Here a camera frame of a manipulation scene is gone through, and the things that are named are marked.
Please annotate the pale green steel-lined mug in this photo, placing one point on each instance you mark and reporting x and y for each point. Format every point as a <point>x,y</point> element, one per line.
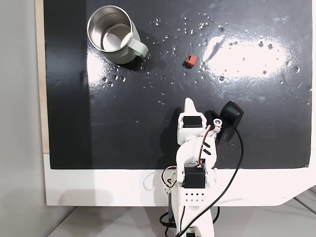
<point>128,53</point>

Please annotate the small red cube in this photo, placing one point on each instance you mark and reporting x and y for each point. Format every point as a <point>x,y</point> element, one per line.
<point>191,61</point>

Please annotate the light wooden board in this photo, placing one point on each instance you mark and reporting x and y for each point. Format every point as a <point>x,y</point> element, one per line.
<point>40,74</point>

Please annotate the black oval camera box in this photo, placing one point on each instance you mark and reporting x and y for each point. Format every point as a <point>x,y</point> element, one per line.
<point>232,113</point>

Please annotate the black glossy table mat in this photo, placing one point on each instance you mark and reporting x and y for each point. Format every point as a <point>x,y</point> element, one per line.
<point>118,128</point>

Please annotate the white round camera mount knob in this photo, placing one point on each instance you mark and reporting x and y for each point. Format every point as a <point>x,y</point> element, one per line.
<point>217,122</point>

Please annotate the grey metal frame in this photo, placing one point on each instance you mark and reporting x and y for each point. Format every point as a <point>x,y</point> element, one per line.
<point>306,197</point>

